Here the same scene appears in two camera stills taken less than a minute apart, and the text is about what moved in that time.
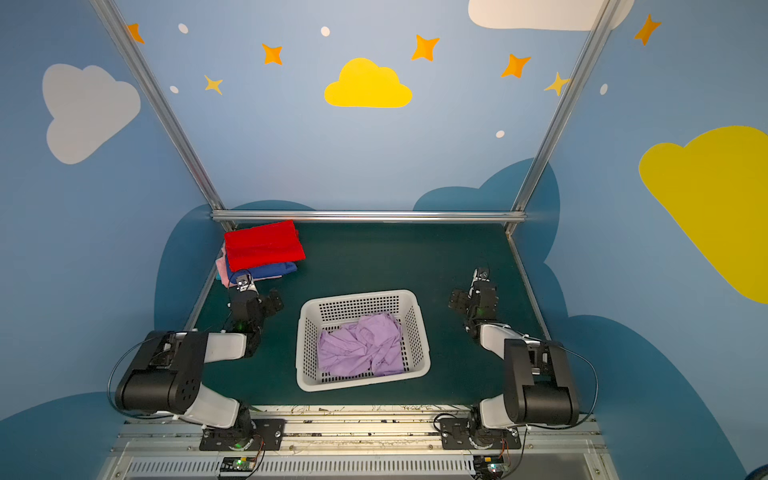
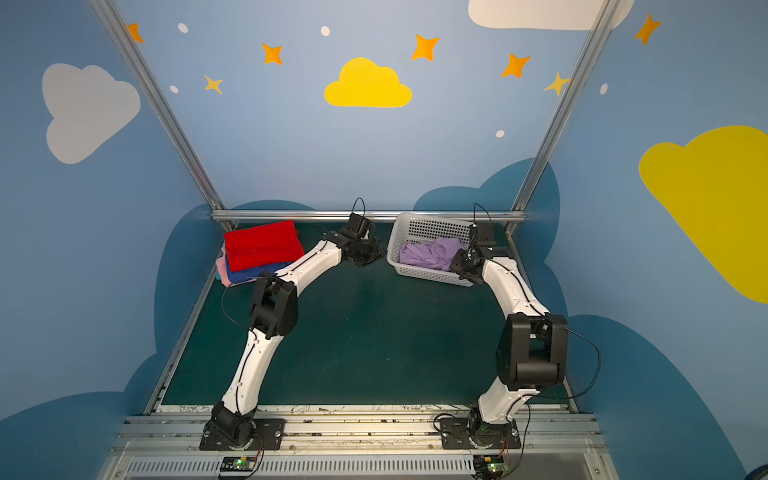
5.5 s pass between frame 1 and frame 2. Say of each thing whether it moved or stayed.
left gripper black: moved
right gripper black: moved
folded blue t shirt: stayed
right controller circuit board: stayed
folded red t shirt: stayed
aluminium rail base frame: stayed
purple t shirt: moved
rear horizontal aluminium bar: stayed
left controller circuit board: stayed
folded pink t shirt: stayed
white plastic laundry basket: moved
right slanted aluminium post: stayed
